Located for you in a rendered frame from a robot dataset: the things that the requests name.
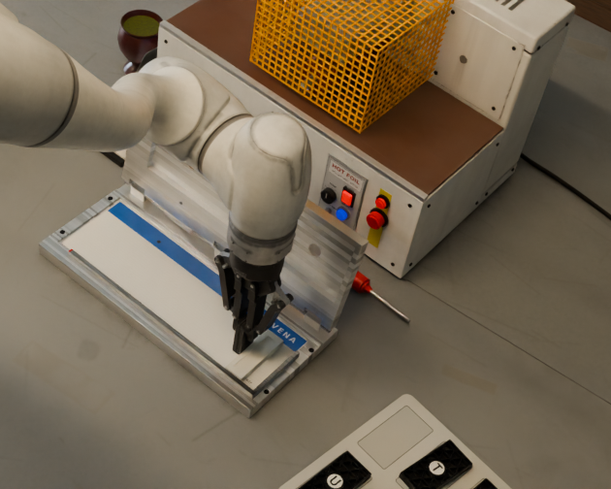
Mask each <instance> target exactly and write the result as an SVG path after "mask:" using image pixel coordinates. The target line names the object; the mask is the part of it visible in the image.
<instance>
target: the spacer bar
mask: <svg viewBox="0 0 611 489"><path fill-rule="evenodd" d="M282 346H283V340H282V339H281V338H280V337H278V336H277V335H276V334H274V333H273V332H272V331H270V330H269V329H268V330H267V331H266V332H265V333H264V334H262V335H261V336H260V337H259V338H258V339H257V340H256V341H255V342H253V343H252V344H251V345H250V346H249V347H248V348H247V349H245V350H244V351H243V352H242V353H241V354H240V355H239V356H237V357H236V358H235V359H234V360H233V361H232V362H231V363H230V364H228V365H227V366H226V367H225V369H226V370H228V371H229V372H230V373H231V374H233V375H234V376H236V377H237V378H238V379H239V380H241V381H244V380H245V379H246V378H247V377H248V376H249V375H251V374H252V373H253V372H254V371H255V370H256V369H257V368H258V367H259V366H261V365H262V364H263V363H264V362H265V361H266V360H267V359H268V358H269V357H271V356H272V355H273V354H274V353H275V352H276V351H277V350H278V349H279V348H280V347H282Z"/></svg>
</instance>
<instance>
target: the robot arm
mask: <svg viewBox="0 0 611 489"><path fill-rule="evenodd" d="M144 137H146V138H147V139H149V140H150V141H152V142H154V143H155V144H156V145H158V146H159V147H161V148H162V149H164V150H165V151H167V152H168V153H169V154H171V155H172V156H173V158H175V159H176V160H178V161H180V162H182V161H183V162H185V163H186V164H187V165H189V166H191V167H192V168H194V169H195V170H197V171H198V172H199V173H200V174H201V175H203V176H204V177H205V178H206V179H207V181H208V182H209V183H210V184H211V185H212V187H213V188H214V189H215V191H216V192H217V194H218V195H219V197H220V199H221V200H222V202H223V204H224V206H225V207H226V208H227V209H228V210H229V217H228V218H229V222H228V230H227V243H228V246H229V248H230V249H229V248H225V249H224V250H223V251H222V252H220V253H219V254H218V255H217V256H215V257H214V261H215V264H216V266H217V269H218V272H219V278H220V286H221V294H222V301H223V307H224V309H225V310H230V311H231V312H232V316H233V318H234V320H233V330H235V337H234V344H233V351H235V352H236V353H237V354H238V355H240V354H241V353H242V352H243V351H244V350H245V349H247V348H248V347H249V346H250V345H251V344H252V343H253V340H254V339H255V338H257V337H258V334H259V335H262V334H263V333H264V332H266V331H267V330H268V329H269V328H270V327H271V326H272V325H273V323H274V322H275V320H276V319H277V317H278V315H279V314H280V312H281V311H282V310H283V309H284V308H285V307H286V306H287V305H289V304H290V303H291V302H292V301H293V300H294V298H293V296H292V295H291V294H289V293H288V294H284V292H283V291H282V289H281V288H280V286H281V280H280V273H281V270H282V268H283V264H284V258H285V256H286V255H287V254H288V253H289V252H290V251H291V248H292V245H293V241H294V235H295V231H296V228H297V224H298V219H299V217H300V216H301V214H302V213H303V211H304V208H305V205H306V200H307V196H308V192H309V187H310V181H311V169H312V164H311V149H310V143H309V139H308V136H307V134H306V131H305V129H304V127H303V126H302V125H301V124H300V123H299V122H298V121H297V120H296V119H294V118H293V117H291V116H289V115H286V114H281V113H264V114H259V115H257V116H255V117H254V116H253V115H252V114H251V113H250V112H249V111H248V110H247V109H246V108H245V106H244V105H243V104H242V102H241V101H240V100H239V99H237V98H236V97H235V96H234V95H233V94H232V93H231V92H230V91H229V90H228V89H227V88H226V87H225V86H224V85H222V84H221V83H220V82H219V81H217V80H216V79H215V78H214V77H212V76H211V75H210V74H209V73H207V72H206V71H204V70H203V69H202V68H200V67H199V66H197V65H195V64H194V63H191V62H189V61H187V60H184V59H181V58H177V57H171V56H163V57H158V58H155V59H153V60H151V61H150V62H148V63H147V64H145V65H144V67H143V68H142V69H141V70H140V71H139V73H132V74H128V75H126V76H124V77H122V78H121V79H119V80H118V81H117V82H116V83H115V84H114V85H113V87H109V86H108V85H106V84H105V83H103V82H102V81H100V80H99V79H97V78H96V77H95V76H94V75H92V74H91V73H90V72H88V71H87V70H86V69H84V68H83V67H82V66H81V65H80V64H79V63H78V62H77V61H76V60H75V59H74V58H73V57H72V56H70V55H69V54H68V53H67V52H66V51H64V50H63V49H61V48H59V47H57V46H55V45H54V44H52V43H51V42H49V41H48V40H46V39H44V38H43V37H42V36H40V35H39V34H37V33H36V32H35V31H33V30H32V29H30V28H28V27H26V26H24V25H22V24H20V23H18V19H17V18H16V16H15V15H14V14H13V13H12V12H11V11H9V10H8V9H7V8H6V7H5V6H4V5H2V4H1V3H0V144H6V145H13V146H19V147H29V148H67V149H80V150H90V151H103V152H112V151H121V150H124V149H128V148H130V147H133V146H135V145H136V144H138V143H139V142H140V141H141V140H142V139H143V138H144ZM271 293H273V300H272V301H271V304H272V305H271V306H269V308H268V310H267V311H266V313H265V314H264V310H265V304H266V299H267V295H268V294H271ZM231 297H232V298H231ZM230 298H231V299H230Z"/></svg>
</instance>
